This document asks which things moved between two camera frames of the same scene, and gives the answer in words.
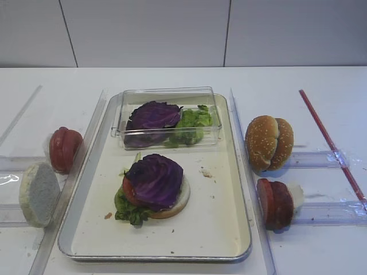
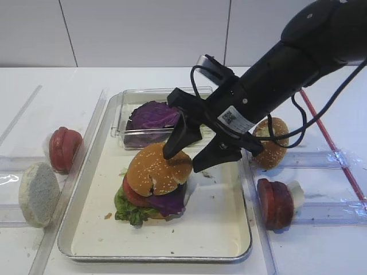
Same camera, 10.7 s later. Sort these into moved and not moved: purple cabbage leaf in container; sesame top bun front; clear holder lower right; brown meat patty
Moved: sesame top bun front
Not moved: purple cabbage leaf in container; brown meat patty; clear holder lower right
